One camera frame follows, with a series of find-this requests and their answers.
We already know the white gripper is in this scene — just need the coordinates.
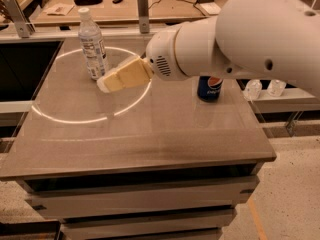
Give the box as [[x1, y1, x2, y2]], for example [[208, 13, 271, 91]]
[[97, 25, 187, 93]]

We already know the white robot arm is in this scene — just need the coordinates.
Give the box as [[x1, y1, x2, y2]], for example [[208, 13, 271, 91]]
[[97, 0, 320, 98]]

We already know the clear plastic water bottle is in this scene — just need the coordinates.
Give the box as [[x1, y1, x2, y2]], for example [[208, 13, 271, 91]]
[[78, 7, 109, 80]]

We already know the left clear sanitizer bottle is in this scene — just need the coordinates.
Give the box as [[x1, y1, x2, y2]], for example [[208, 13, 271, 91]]
[[243, 79, 262, 101]]

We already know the clear sanitizer bottle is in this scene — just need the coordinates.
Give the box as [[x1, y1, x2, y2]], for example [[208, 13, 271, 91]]
[[267, 79, 286, 97], [243, 79, 262, 101]]

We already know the right clear sanitizer bottle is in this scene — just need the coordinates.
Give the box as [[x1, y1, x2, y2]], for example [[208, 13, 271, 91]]
[[267, 79, 286, 97]]

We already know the small black remote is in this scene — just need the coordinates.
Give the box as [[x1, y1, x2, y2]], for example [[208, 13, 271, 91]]
[[112, 0, 123, 4]]

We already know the blue pepsi can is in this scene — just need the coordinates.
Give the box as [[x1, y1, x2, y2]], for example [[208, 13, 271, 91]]
[[197, 76, 223, 102]]

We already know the black object on desk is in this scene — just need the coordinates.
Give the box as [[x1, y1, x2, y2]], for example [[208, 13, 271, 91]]
[[74, 0, 103, 6]]

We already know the white paper sheet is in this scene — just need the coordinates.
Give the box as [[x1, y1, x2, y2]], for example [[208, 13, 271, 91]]
[[201, 2, 221, 15]]

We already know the brown paper envelope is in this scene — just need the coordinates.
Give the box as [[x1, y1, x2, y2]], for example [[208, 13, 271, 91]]
[[45, 3, 74, 16]]

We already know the grey drawer cabinet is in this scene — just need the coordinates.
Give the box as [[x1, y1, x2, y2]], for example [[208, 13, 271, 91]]
[[13, 162, 268, 240]]

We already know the middle metal bracket post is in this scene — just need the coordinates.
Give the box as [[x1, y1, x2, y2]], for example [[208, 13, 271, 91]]
[[137, 0, 149, 34]]

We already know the metal bracket post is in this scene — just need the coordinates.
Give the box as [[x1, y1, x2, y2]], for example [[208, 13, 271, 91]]
[[1, 0, 35, 38], [137, 0, 149, 34]]

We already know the left metal bracket post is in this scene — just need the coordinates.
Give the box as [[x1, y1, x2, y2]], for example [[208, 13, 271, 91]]
[[1, 0, 35, 38]]

